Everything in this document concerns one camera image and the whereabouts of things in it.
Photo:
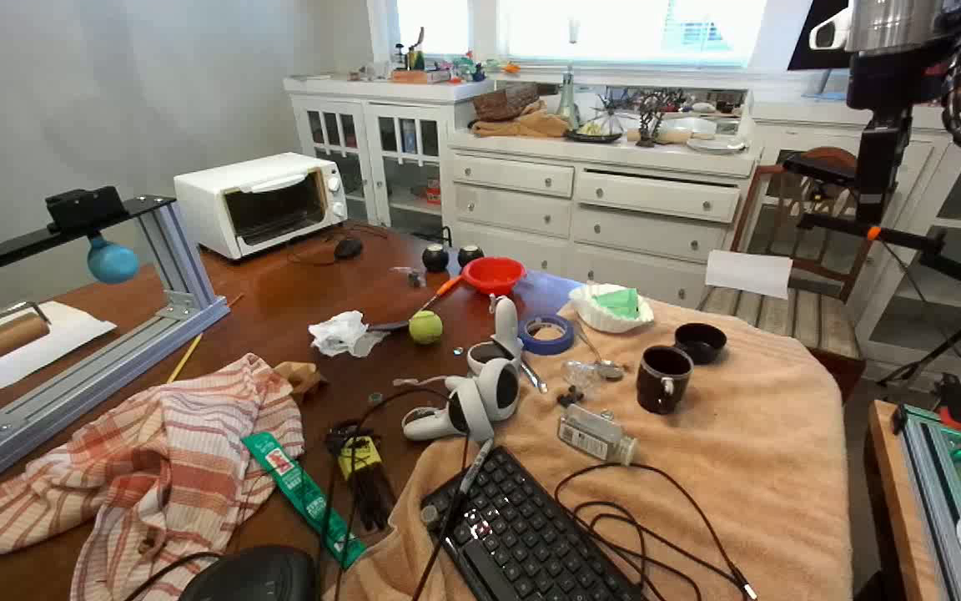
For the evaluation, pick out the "wooden dining table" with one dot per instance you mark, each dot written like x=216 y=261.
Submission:
x=272 y=300

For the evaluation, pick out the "black yellow tool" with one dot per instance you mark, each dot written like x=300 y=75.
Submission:
x=362 y=468

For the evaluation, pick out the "orange handled screwdriver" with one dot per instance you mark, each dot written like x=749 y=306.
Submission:
x=441 y=291

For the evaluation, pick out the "black computer mouse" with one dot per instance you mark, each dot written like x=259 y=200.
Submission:
x=348 y=247

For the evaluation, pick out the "small glass bottle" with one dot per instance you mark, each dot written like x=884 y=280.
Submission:
x=596 y=435

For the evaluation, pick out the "black keyboard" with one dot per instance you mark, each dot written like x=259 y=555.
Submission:
x=516 y=541

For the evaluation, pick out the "white VR controller front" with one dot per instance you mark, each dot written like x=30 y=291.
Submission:
x=477 y=404

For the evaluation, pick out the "black round object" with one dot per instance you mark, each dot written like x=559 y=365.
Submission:
x=434 y=259

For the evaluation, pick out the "red plastic bowl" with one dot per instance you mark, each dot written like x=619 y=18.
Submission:
x=492 y=276

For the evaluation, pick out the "white VR controller rear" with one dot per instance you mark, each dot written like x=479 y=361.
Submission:
x=501 y=337

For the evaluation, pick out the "wooden chair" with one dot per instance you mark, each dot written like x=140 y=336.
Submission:
x=826 y=265

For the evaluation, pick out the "aluminium frame stand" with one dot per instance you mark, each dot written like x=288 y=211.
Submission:
x=68 y=354

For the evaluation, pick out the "brown ceramic mug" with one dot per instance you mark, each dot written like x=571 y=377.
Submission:
x=664 y=377

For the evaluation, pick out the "white toaster oven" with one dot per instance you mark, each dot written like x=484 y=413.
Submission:
x=255 y=206

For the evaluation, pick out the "black round pad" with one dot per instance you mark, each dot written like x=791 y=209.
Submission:
x=268 y=571

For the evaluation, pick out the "white vr controller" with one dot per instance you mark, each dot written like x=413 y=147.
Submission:
x=477 y=404
x=501 y=337

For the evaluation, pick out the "black tripod stand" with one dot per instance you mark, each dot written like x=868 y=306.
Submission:
x=919 y=225

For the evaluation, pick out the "blue bulb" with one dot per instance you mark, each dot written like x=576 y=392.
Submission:
x=113 y=261

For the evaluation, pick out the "yellow pencil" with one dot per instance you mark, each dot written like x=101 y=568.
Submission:
x=186 y=357

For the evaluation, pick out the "crumpled white tissue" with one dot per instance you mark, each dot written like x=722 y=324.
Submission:
x=345 y=336

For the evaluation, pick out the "yellow-green tennis ball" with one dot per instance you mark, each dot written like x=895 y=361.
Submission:
x=427 y=328

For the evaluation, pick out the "white coffee filter bowl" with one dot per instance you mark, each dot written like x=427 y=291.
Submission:
x=611 y=309

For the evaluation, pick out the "small black clip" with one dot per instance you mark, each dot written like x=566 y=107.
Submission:
x=571 y=394

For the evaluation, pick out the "tan towel table cover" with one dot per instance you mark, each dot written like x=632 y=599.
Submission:
x=745 y=481

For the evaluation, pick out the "red striped cloth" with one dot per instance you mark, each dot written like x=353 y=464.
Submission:
x=163 y=475

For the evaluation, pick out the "white paper sheet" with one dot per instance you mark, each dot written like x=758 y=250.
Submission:
x=68 y=330

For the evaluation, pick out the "robot base aluminium frame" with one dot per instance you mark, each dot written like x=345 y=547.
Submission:
x=916 y=495

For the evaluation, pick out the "green package strip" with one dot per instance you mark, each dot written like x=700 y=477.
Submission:
x=310 y=499

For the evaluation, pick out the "black measuring cup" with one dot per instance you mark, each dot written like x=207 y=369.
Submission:
x=701 y=343

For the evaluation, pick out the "metal spoon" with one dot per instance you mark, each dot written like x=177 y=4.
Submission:
x=602 y=365

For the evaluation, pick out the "white cabinet dresser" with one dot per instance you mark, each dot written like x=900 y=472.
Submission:
x=591 y=211

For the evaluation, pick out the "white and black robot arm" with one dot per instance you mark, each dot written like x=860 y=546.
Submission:
x=903 y=53

